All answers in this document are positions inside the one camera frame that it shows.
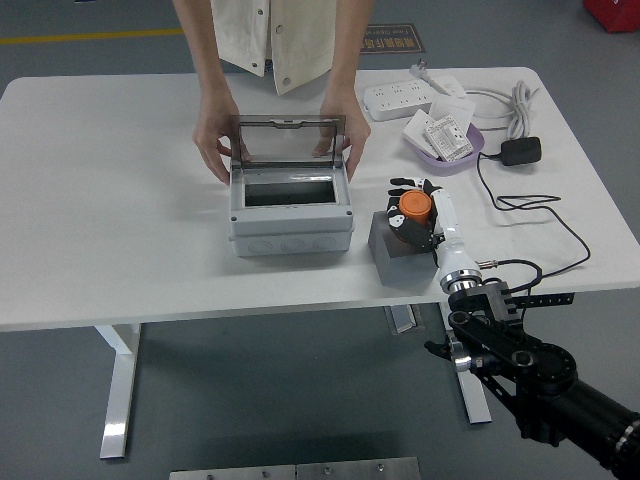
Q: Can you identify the person's left hand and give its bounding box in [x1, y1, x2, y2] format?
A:
[312, 97, 372, 182]

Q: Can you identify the white and black robot right hand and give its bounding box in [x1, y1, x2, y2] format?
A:
[385, 177, 484, 279]

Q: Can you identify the person's right hand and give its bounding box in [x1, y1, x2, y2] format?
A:
[192, 94, 246, 187]

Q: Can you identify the orange cylindrical battery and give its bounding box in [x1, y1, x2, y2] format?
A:
[398, 190, 434, 227]

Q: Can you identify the smoky transparent box lid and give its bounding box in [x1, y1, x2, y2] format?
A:
[229, 114, 348, 171]

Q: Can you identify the grey plastic junction box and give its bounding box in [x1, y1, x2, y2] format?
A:
[228, 167, 356, 259]

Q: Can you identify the white power strip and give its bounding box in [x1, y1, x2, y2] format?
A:
[363, 79, 435, 122]

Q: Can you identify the grey cube holder block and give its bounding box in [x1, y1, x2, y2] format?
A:
[367, 209, 444, 287]

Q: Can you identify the purple plastic tray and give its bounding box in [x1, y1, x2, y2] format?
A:
[405, 122, 486, 176]

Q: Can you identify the packaged socket with label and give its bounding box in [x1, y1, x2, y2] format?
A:
[423, 117, 475, 164]

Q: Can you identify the brown floor sign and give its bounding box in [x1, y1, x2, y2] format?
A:
[359, 23, 426, 55]

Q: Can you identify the small white rectangular device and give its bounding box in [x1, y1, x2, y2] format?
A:
[433, 74, 467, 99]

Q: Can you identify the person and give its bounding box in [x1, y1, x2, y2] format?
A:
[209, 0, 341, 97]

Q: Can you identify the black power adapter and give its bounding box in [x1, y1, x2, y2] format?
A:
[500, 137, 543, 167]

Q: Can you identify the white table leg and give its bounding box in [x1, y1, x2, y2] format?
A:
[93, 322, 142, 460]
[452, 359, 494, 425]

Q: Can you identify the grey metal plate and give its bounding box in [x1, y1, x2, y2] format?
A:
[168, 464, 297, 480]
[295, 455, 421, 480]

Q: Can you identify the red object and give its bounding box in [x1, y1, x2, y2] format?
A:
[582, 0, 640, 34]

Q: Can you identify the white wall socket panel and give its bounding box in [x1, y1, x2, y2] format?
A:
[403, 108, 436, 156]

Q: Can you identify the thin black cord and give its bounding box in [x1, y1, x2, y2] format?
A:
[475, 151, 591, 296]

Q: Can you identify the white square switch panel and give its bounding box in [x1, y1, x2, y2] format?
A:
[430, 93, 477, 132]

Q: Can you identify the white power cord with plug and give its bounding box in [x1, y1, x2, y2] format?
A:
[409, 58, 541, 142]

